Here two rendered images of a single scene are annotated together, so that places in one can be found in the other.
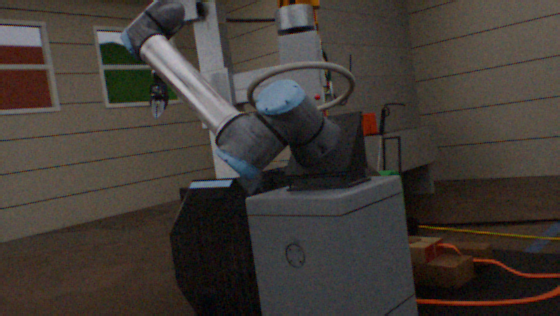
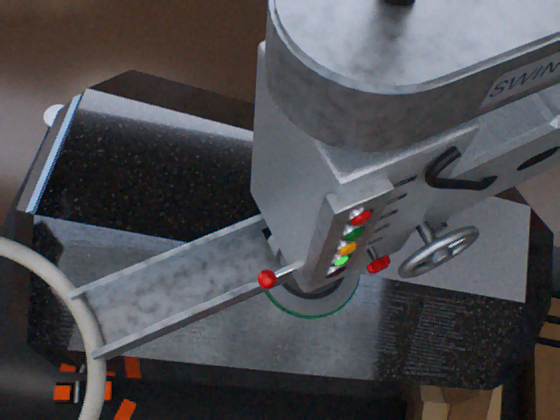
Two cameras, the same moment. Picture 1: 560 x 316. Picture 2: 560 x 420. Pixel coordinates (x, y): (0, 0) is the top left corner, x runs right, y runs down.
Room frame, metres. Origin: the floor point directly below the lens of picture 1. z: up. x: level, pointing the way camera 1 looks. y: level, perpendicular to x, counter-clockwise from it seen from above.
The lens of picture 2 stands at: (2.56, -0.54, 2.22)
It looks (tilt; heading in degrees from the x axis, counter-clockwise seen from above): 66 degrees down; 50
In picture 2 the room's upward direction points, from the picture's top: 9 degrees clockwise
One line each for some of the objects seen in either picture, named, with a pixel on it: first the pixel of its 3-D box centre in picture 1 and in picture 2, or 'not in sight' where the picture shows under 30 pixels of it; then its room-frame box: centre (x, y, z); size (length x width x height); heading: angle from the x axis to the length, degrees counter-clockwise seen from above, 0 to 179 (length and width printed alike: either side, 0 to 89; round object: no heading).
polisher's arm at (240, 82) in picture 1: (245, 88); not in sight; (3.71, 0.14, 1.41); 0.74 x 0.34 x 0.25; 73
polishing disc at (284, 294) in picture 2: not in sight; (310, 265); (2.92, -0.23, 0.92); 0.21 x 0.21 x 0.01
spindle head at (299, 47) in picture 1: (302, 76); (387, 149); (3.00, -0.23, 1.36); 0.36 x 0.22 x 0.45; 174
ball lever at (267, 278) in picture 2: not in sight; (279, 273); (2.79, -0.28, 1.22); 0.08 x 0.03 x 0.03; 174
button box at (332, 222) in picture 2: (320, 61); (341, 237); (2.84, -0.33, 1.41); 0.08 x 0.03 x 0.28; 174
